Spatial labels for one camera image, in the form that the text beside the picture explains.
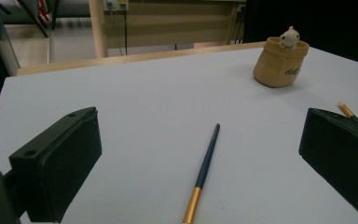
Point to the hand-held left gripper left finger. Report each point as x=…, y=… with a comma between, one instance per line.
x=62, y=161

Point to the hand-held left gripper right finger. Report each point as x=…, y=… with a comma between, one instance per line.
x=341, y=149

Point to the dark makeup brush gold ferrule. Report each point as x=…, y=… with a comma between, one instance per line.
x=345, y=109
x=205, y=163

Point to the tan holder with animal figure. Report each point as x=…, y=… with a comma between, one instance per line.
x=273, y=68

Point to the wooden table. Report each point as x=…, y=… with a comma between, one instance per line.
x=105, y=61

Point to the white table board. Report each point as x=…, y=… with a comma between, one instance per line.
x=167, y=93

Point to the black curtain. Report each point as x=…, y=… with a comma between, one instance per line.
x=323, y=21

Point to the black metal stand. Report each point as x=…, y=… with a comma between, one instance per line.
x=32, y=15

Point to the white power strip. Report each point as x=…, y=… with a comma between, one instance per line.
x=115, y=4

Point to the beige wooden desk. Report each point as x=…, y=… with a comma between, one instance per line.
x=174, y=25

